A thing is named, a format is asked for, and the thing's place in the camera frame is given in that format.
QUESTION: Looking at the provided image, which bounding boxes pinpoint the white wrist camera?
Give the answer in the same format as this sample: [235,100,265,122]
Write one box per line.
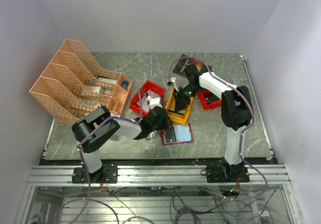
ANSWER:
[167,77,179,91]
[146,96,163,109]

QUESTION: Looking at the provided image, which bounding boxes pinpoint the red plastic bin with cards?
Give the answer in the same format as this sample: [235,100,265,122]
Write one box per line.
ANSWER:
[129,80,165,116]

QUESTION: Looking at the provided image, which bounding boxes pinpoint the gold card in yellow bin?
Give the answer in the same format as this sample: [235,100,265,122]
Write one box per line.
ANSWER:
[167,103,186,118]

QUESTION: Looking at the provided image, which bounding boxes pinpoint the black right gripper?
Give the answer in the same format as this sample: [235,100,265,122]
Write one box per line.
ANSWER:
[172,84,203,113]

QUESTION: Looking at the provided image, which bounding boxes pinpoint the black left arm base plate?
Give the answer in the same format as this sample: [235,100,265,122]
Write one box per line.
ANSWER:
[72,165,118,184]

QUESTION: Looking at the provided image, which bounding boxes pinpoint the white credit card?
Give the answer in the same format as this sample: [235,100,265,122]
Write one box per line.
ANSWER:
[141,90,160,107]

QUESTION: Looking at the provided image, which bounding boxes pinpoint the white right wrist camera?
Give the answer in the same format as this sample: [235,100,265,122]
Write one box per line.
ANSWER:
[167,77,179,91]

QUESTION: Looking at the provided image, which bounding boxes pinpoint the yellow plastic bin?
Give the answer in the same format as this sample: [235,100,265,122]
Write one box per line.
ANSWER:
[165,87,194,125]

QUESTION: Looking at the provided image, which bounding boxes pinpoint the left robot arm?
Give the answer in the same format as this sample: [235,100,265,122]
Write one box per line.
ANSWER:
[72,106,173,182]

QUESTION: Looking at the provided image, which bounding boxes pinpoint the peach plastic desk organizer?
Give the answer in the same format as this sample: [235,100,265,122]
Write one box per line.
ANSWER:
[30,39,133,124]

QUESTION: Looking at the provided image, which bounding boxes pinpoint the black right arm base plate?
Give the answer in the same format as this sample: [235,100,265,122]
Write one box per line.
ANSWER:
[200,158,250,183]

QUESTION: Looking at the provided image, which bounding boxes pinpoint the red leather card holder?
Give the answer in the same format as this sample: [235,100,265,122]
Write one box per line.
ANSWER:
[159,123,194,145]

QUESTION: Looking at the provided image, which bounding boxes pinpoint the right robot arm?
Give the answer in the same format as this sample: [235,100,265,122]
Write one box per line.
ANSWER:
[173,65,254,182]

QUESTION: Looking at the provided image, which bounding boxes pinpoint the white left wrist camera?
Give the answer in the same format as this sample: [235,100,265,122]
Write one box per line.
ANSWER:
[146,96,163,109]

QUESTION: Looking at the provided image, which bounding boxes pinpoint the aluminium mounting rail frame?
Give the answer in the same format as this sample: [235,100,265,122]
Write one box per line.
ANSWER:
[15,163,303,223]

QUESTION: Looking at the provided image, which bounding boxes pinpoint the dark booklet three days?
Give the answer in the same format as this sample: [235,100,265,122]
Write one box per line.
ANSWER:
[173,54,207,78]

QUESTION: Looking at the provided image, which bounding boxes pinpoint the black credit card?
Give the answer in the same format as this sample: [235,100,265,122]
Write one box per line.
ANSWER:
[164,127,177,144]

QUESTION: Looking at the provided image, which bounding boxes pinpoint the blue capped bottle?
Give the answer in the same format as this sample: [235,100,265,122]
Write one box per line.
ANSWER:
[122,80,129,88]

